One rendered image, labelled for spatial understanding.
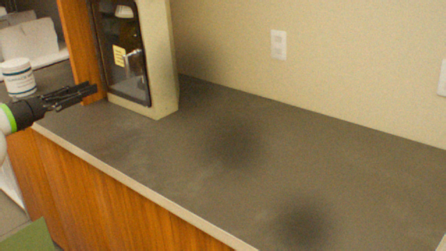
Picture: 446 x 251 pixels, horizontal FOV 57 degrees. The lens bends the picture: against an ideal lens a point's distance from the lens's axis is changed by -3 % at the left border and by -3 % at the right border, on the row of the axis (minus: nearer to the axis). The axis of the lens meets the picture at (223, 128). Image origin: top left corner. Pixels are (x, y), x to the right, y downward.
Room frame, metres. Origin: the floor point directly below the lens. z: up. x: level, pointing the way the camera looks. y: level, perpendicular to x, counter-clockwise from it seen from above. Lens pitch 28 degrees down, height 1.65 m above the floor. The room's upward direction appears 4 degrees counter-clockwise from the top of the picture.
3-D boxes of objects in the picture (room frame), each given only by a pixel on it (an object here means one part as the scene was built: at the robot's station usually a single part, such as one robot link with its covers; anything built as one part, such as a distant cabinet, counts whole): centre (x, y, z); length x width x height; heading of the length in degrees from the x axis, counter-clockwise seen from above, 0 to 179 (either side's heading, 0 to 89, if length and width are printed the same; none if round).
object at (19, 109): (1.14, 0.61, 1.15); 0.09 x 0.06 x 0.12; 46
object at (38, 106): (1.19, 0.56, 1.14); 0.09 x 0.08 x 0.07; 136
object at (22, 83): (1.84, 0.93, 1.02); 0.13 x 0.13 x 0.15
